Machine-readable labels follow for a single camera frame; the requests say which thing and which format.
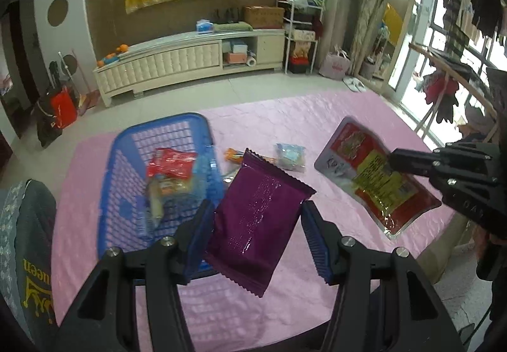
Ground orange snack stick packet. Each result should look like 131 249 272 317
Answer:
224 148 277 165

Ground small red snack packet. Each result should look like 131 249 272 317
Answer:
146 148 198 180

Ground red silver snack pouch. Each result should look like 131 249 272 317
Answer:
314 116 441 240

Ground cartoon snack bag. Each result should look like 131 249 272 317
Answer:
146 176 198 229

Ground clear blue biscuit packet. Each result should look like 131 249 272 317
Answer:
275 143 306 173

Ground oranges on cabinet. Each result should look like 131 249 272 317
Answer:
97 44 129 68

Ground paper towel roll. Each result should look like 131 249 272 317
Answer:
246 56 257 67

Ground cardboard box on cabinet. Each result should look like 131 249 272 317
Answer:
243 6 285 29

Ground red bag on floor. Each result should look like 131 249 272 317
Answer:
50 87 77 129

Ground purple snack packet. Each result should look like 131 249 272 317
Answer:
204 155 316 298

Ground green folded cloth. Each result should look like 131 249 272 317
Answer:
213 22 254 33

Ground blue plastic basket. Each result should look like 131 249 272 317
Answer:
97 112 224 256

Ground white metal shelf rack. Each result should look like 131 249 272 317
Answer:
276 0 326 74

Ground white slippers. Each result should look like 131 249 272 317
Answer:
343 77 367 93

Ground standing fan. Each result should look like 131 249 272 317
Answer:
58 51 81 97

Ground blue tissue pack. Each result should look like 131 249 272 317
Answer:
196 19 214 34

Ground black bag on floor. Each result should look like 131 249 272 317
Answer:
34 97 63 149

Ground white tufted tv cabinet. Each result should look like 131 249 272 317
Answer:
94 29 285 106

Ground pink shopping bag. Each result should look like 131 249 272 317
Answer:
319 51 350 81

